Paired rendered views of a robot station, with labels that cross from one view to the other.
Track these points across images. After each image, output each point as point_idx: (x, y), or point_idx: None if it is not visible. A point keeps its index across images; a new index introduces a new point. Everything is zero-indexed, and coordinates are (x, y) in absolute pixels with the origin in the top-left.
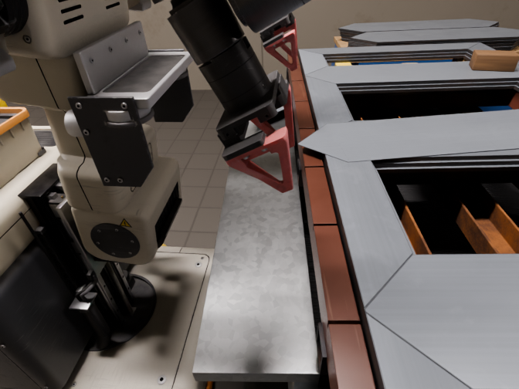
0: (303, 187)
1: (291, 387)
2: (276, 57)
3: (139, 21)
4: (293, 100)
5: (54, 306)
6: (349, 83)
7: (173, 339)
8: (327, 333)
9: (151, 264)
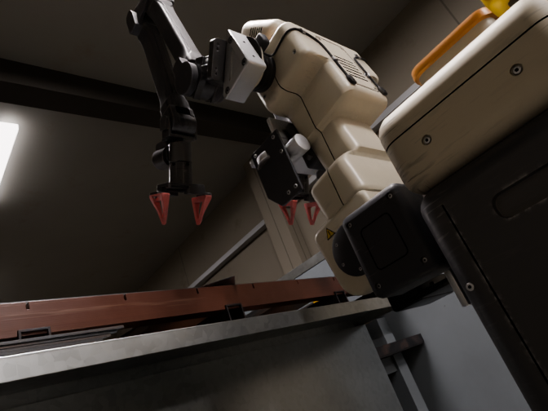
0: (259, 302)
1: (374, 360)
2: (206, 207)
3: (267, 119)
4: (83, 314)
5: None
6: None
7: None
8: (335, 283)
9: None
